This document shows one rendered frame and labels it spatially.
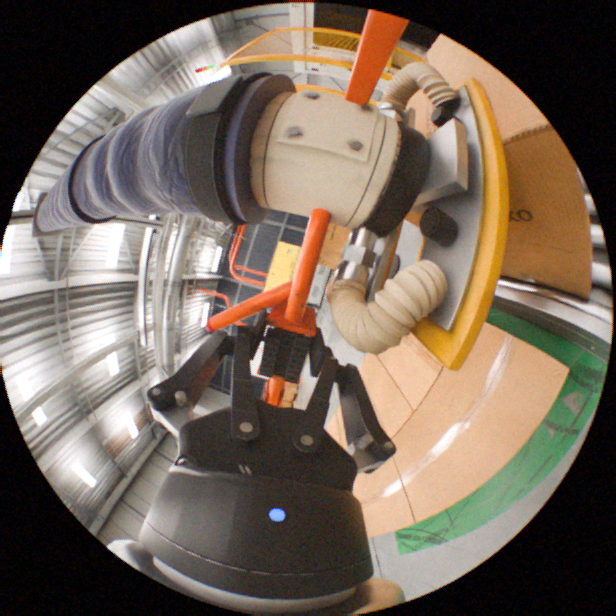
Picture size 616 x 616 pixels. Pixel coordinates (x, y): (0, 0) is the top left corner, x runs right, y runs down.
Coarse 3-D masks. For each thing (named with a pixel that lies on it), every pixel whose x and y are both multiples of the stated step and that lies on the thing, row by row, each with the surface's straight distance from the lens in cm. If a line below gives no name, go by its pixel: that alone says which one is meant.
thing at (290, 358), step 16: (272, 320) 20; (288, 320) 21; (304, 320) 22; (272, 336) 20; (288, 336) 20; (304, 336) 20; (272, 352) 21; (288, 352) 21; (304, 352) 20; (272, 368) 22; (288, 368) 22
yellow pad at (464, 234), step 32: (480, 96) 27; (480, 128) 23; (480, 160) 19; (480, 192) 17; (448, 224) 16; (480, 224) 16; (448, 256) 16; (480, 256) 15; (448, 288) 15; (480, 288) 14; (448, 320) 14; (480, 320) 14; (448, 352) 14
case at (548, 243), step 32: (448, 64) 52; (480, 64) 39; (416, 96) 61; (512, 96) 27; (416, 128) 47; (512, 128) 23; (544, 128) 22; (512, 160) 24; (544, 160) 24; (512, 192) 29; (544, 192) 28; (576, 192) 28; (416, 224) 47; (512, 224) 35; (544, 224) 33; (576, 224) 32; (512, 256) 47; (544, 256) 42; (576, 256) 39; (576, 288) 51
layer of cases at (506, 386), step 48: (480, 336) 61; (384, 384) 94; (432, 384) 70; (480, 384) 59; (528, 384) 54; (336, 432) 139; (432, 432) 68; (480, 432) 58; (528, 432) 54; (384, 480) 88; (432, 480) 69; (480, 480) 60; (384, 528) 90
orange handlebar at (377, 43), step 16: (368, 16) 16; (384, 16) 16; (368, 32) 16; (384, 32) 16; (400, 32) 16; (368, 48) 17; (384, 48) 17; (368, 64) 18; (384, 64) 18; (352, 80) 19; (368, 80) 19; (352, 96) 20; (368, 96) 20; (320, 208) 20; (320, 224) 19; (304, 240) 20; (320, 240) 19; (304, 256) 19; (304, 272) 19; (304, 288) 19; (288, 304) 20; (304, 304) 20; (272, 384) 27; (272, 400) 29
